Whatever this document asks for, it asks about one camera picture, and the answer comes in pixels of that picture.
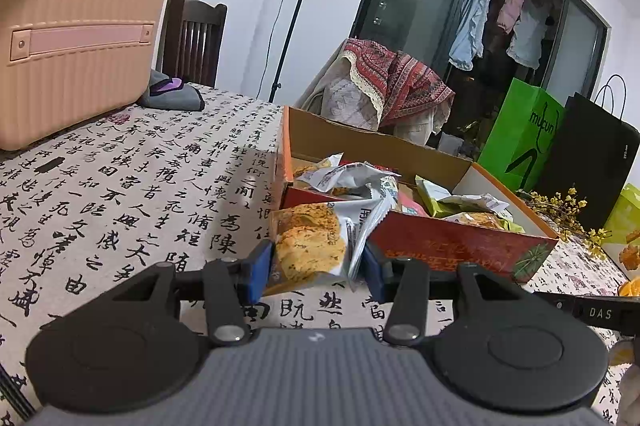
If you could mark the light green paper bag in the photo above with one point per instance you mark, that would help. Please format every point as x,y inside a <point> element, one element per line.
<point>625,221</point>

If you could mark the person's right hand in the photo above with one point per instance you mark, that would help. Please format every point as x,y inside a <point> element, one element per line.
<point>624,352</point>

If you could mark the pile of cookie packets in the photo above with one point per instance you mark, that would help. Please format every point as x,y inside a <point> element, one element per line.
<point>340,176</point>

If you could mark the white hanging garment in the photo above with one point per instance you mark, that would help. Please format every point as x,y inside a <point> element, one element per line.
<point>530,36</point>

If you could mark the yellow flower sprig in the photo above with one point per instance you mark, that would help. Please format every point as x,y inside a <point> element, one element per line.
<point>565,211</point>

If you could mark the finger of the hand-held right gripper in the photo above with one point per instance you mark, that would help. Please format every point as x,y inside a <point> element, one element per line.
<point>560,304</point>

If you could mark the red patterned cloth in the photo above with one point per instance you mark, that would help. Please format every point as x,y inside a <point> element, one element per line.
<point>400,81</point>

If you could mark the pink hard suitcase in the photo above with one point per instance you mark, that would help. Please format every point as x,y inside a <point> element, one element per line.
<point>75,31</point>

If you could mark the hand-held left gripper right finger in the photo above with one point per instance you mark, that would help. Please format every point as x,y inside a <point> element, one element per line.
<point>375,275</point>

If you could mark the plain green snack packet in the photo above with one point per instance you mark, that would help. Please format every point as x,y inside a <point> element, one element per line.
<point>507,226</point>

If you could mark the light blue hanging shirt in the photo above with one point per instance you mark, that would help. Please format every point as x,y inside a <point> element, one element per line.
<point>472,21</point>

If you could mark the black paper bag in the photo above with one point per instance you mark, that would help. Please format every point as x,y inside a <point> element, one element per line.
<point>595,156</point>

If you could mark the red pumpkin print cardboard box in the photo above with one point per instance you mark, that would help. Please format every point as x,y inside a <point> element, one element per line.
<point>450,246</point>

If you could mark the chair draped with patterned cloth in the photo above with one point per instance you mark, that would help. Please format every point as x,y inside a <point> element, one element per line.
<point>340,96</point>

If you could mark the silver snack wrapper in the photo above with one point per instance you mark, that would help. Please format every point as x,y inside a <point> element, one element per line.
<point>480,202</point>

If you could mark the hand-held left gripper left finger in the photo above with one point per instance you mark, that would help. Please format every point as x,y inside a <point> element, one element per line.
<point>260,270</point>

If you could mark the cookie snack packet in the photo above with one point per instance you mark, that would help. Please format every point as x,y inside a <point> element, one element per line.
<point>310,246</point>

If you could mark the person's right forearm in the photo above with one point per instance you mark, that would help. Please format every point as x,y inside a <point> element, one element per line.
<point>631,396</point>

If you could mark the green and white snack packet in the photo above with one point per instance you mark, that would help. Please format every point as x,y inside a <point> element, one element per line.
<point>432,201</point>

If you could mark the dark wooden chair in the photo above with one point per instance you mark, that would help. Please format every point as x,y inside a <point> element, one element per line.
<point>192,41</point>

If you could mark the grey and purple cloth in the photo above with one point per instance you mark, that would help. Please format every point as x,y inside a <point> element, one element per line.
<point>170,95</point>

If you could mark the pink hanging garment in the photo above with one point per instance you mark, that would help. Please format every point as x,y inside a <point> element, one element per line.
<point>512,9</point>

